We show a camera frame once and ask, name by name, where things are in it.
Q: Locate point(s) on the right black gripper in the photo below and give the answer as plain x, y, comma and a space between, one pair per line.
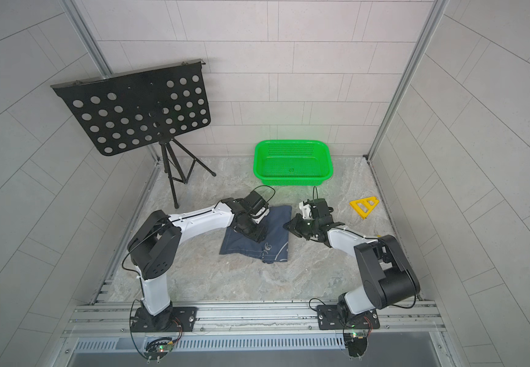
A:
297, 222

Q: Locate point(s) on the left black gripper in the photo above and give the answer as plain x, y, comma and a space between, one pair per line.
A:
260, 234

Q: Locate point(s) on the dark blue pillowcase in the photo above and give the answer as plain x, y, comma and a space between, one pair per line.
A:
273, 248

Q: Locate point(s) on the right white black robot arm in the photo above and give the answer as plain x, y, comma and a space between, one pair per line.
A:
387, 276

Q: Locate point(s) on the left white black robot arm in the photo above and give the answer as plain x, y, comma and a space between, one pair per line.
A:
153, 248

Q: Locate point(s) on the yellow plastic triangle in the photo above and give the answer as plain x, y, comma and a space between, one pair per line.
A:
364, 207

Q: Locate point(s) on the green plastic basket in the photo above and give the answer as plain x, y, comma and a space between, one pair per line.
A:
292, 162

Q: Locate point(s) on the black perforated music stand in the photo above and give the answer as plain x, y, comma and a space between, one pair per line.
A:
134, 110

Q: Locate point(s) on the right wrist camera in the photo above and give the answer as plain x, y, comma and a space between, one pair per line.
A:
306, 209

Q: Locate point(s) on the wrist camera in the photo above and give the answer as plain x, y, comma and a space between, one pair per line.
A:
261, 214
306, 209

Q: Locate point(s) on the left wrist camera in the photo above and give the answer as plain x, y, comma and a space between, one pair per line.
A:
261, 214

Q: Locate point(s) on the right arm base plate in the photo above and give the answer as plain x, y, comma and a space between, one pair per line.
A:
335, 317

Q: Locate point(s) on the aluminium rail frame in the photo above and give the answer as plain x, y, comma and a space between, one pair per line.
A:
258, 326

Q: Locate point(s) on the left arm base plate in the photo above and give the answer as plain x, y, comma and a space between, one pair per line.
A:
155, 324

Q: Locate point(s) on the right circuit board with wires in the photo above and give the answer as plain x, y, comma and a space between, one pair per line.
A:
356, 342

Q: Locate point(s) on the circuit board with wires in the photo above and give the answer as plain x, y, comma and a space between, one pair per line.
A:
158, 348
356, 342

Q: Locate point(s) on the left circuit board with wires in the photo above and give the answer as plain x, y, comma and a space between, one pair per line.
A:
158, 348

